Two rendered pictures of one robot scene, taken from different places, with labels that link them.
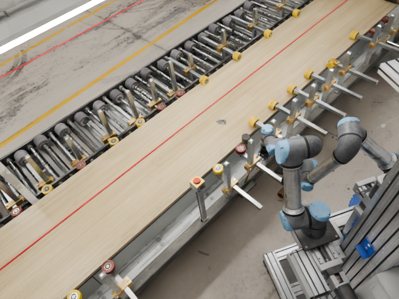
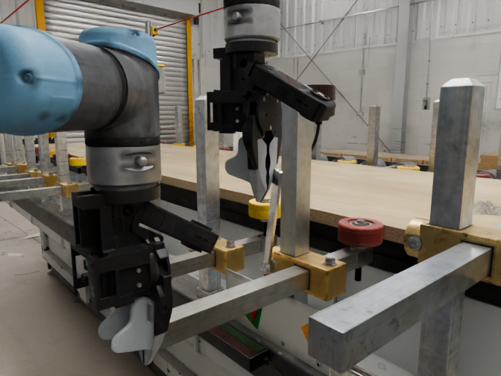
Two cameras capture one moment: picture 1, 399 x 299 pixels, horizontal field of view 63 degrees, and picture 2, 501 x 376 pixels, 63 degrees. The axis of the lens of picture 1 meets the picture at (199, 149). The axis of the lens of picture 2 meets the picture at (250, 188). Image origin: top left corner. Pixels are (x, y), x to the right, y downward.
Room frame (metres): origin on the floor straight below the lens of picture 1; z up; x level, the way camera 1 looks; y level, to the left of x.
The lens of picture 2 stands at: (1.26, -1.01, 1.10)
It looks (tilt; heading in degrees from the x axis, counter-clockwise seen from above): 10 degrees down; 86
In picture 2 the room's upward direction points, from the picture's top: straight up
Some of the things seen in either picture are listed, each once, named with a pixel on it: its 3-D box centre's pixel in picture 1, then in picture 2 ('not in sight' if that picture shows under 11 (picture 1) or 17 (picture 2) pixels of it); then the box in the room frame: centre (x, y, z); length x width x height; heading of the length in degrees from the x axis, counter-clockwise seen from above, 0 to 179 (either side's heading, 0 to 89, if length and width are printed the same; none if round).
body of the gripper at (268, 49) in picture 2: (265, 149); (247, 91); (1.30, -0.44, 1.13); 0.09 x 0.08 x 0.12; 147
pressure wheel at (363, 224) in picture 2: (240, 152); (358, 250); (1.51, -0.31, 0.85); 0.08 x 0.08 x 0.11
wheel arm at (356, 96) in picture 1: (333, 85); not in sight; (1.98, -1.21, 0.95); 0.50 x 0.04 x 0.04; 37
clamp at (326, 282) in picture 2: (252, 162); (305, 269); (1.40, -0.38, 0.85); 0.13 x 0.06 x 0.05; 127
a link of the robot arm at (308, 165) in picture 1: (307, 167); (28, 84); (1.11, -0.67, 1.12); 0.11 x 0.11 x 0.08; 70
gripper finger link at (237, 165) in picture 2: not in sight; (244, 168); (1.29, -0.45, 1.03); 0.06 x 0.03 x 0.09; 147
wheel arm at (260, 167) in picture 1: (260, 167); (283, 285); (1.35, -0.43, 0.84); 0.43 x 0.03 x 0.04; 37
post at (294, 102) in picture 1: (291, 121); not in sight; (1.68, -0.76, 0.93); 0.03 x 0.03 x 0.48; 37
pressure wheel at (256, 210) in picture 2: (218, 171); (265, 223); (1.36, -0.11, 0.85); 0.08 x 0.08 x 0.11
